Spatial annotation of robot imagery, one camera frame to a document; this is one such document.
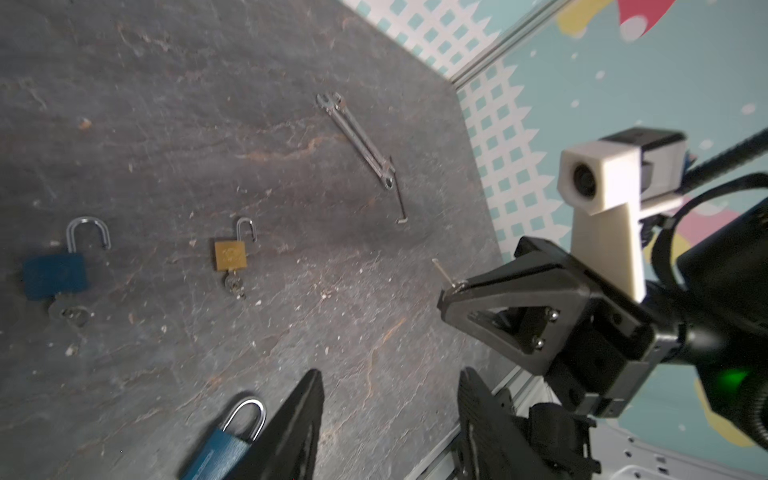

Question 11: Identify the brass padlock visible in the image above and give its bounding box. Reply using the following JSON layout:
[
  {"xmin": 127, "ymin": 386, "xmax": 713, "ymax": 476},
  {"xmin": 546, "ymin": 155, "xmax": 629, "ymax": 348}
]
[{"xmin": 214, "ymin": 217, "xmax": 257, "ymax": 272}]

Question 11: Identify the small blue padlock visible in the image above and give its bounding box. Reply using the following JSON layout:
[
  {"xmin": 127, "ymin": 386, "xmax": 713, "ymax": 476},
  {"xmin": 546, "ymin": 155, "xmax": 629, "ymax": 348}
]
[{"xmin": 22, "ymin": 216, "xmax": 112, "ymax": 301}]

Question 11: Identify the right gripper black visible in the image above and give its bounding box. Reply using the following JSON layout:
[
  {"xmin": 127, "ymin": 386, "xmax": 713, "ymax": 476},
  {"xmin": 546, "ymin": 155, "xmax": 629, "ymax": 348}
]
[{"xmin": 438, "ymin": 237, "xmax": 681, "ymax": 417}]

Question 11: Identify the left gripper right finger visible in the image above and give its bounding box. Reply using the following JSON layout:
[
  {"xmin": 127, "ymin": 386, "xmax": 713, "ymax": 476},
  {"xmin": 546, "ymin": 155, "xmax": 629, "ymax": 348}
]
[{"xmin": 457, "ymin": 368, "xmax": 557, "ymax": 480}]

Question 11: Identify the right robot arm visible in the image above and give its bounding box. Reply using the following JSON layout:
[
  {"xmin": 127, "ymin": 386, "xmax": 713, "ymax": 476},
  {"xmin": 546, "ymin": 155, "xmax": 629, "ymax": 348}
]
[{"xmin": 438, "ymin": 127, "xmax": 767, "ymax": 479}]

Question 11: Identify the large blue padlock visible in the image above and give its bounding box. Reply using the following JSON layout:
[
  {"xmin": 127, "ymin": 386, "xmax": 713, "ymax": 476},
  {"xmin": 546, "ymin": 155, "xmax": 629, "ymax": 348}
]
[{"xmin": 180, "ymin": 396, "xmax": 268, "ymax": 480}]

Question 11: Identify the brass padlock key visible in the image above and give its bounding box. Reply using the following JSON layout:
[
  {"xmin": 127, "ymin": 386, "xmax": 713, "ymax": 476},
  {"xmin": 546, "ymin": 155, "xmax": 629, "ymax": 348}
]
[{"xmin": 224, "ymin": 270, "xmax": 245, "ymax": 299}]

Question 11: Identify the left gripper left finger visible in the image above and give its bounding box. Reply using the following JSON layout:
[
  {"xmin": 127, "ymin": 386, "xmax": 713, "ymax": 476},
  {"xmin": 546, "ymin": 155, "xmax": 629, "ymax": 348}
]
[{"xmin": 230, "ymin": 369, "xmax": 325, "ymax": 480}]

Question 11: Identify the hex allen key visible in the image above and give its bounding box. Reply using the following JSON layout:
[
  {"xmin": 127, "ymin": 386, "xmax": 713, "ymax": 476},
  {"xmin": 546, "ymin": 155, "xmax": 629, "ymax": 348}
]
[{"xmin": 389, "ymin": 157, "xmax": 408, "ymax": 225}]

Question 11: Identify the small silver key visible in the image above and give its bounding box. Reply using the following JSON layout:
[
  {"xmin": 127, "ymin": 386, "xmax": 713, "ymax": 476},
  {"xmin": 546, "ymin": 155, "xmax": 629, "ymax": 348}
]
[{"xmin": 48, "ymin": 293, "xmax": 92, "ymax": 327}]

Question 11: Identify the silver combination wrench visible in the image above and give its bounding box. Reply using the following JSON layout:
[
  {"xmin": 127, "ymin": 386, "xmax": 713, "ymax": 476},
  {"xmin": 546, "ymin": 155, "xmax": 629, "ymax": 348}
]
[
  {"xmin": 316, "ymin": 92, "xmax": 397, "ymax": 191},
  {"xmin": 323, "ymin": 91, "xmax": 397, "ymax": 181}
]

